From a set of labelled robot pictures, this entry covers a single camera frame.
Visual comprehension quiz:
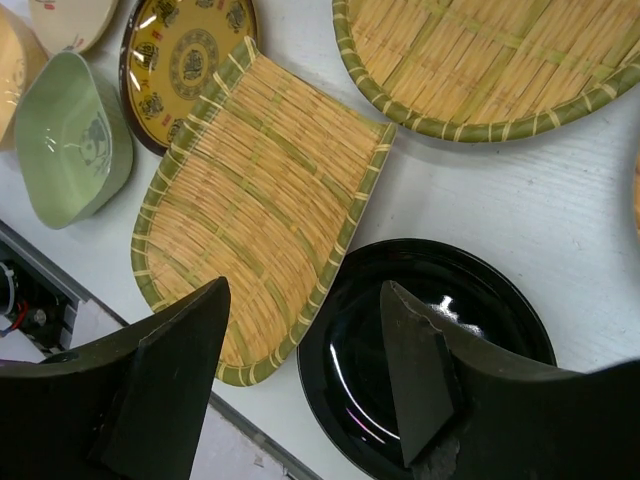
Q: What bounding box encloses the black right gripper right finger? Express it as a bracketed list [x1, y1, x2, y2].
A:
[380, 281, 639, 479]

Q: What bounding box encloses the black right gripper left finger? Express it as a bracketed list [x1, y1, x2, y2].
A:
[1, 278, 231, 479]

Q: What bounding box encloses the cream floral round plate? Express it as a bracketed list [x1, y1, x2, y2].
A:
[28, 0, 119, 55]

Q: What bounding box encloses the tan panda oval plate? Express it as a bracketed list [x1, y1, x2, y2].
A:
[0, 5, 48, 151]

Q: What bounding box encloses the yellow patterned round plate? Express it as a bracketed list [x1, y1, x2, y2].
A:
[119, 0, 259, 156]

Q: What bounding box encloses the large round woven bamboo tray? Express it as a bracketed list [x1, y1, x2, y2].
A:
[332, 0, 639, 143]

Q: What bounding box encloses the black round plate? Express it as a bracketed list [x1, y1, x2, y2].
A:
[298, 238, 556, 479]

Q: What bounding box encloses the scoop-shaped woven bamboo tray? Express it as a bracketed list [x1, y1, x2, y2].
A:
[131, 38, 397, 387]

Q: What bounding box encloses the black motor base bracket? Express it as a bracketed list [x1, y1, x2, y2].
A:
[1, 242, 78, 356]

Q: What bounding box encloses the green square panda dish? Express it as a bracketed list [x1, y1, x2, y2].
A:
[14, 51, 134, 230]

